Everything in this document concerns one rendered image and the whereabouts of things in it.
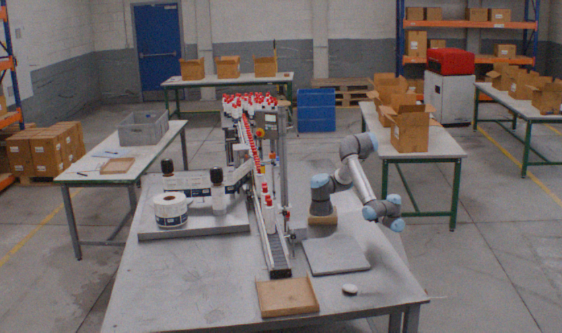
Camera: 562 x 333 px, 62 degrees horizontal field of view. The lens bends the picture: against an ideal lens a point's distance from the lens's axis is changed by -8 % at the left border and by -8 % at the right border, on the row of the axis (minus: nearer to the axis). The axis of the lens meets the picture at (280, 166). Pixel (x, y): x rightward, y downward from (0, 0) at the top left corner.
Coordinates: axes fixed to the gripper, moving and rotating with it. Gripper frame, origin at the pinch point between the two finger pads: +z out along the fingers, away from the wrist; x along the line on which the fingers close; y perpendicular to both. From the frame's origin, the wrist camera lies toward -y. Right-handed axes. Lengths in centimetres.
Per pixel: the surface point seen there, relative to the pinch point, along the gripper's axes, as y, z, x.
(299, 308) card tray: 74, -55, 5
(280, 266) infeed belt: 66, -21, 2
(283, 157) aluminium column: 23, 53, -24
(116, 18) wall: -6, 900, -126
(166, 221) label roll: 105, 52, -11
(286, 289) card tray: 70, -35, 7
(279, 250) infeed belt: 59, -5, 2
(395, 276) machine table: 19, -51, 15
